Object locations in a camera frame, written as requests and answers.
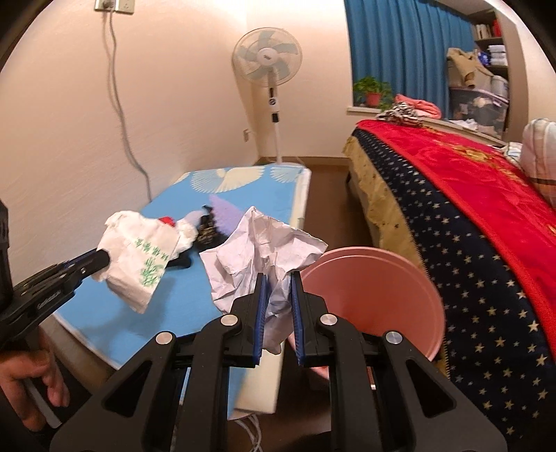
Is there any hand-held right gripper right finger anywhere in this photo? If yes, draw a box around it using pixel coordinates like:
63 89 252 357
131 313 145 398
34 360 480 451
290 270 509 452

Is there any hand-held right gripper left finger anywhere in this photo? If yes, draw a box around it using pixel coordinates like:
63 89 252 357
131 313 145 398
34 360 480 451
49 273 268 452

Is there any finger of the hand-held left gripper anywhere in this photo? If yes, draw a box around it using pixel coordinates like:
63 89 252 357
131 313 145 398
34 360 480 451
9 249 112 323

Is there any white tissue packet green print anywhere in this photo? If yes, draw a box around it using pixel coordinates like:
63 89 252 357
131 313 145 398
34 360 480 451
96 210 183 314

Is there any white paper sheet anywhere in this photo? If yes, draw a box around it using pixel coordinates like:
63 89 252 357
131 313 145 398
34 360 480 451
199 206 328 355

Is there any pink plastic bin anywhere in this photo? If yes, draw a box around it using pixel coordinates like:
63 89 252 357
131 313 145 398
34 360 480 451
295 246 444 379

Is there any person's left hand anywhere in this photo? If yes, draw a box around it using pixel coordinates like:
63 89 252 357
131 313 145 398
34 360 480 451
0 348 70 432

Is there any blue printed mat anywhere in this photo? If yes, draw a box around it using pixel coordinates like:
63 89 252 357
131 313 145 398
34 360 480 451
52 164 310 374

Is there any black packet gold print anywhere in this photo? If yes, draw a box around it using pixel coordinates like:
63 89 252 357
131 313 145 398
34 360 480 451
167 204 227 268

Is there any white tissue wad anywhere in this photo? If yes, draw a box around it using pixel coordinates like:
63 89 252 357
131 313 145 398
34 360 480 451
175 210 205 252

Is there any gold star print cloth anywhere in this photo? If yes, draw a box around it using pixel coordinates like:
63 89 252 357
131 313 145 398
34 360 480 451
342 136 431 270

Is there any navy star print blanket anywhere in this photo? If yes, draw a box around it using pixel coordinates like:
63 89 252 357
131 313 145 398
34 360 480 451
350 128 556 452

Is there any red patterned blanket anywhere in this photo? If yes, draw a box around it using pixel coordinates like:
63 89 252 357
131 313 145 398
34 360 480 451
357 119 556 314

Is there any black white striped cloth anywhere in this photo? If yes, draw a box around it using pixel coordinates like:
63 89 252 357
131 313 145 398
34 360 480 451
376 102 424 127

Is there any potted green plant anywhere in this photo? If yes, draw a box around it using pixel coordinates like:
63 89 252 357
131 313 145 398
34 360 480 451
353 76 394 110

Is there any pink cloth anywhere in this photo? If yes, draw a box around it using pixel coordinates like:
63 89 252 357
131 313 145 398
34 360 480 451
395 92 443 120

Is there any white standing fan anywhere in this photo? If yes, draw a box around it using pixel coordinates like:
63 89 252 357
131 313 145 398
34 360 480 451
231 27 303 166

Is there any translucent storage box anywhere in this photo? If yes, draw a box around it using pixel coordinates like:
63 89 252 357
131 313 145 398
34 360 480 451
447 86 509 133

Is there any blue curtain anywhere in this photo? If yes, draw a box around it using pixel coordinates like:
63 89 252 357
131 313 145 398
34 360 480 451
343 0 483 120

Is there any plaid pillow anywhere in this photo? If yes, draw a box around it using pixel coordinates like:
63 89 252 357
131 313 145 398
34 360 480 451
521 118 556 201

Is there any beige jacket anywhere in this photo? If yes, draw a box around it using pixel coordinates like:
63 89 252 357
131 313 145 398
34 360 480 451
447 47 500 90

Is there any white cable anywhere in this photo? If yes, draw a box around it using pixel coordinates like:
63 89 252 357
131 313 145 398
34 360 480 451
237 413 267 452

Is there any grey power cable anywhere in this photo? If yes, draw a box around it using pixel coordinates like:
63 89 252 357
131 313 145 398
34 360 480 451
102 9 153 205

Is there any white wall socket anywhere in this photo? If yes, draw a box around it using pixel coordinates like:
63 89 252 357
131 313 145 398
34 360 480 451
94 0 134 14

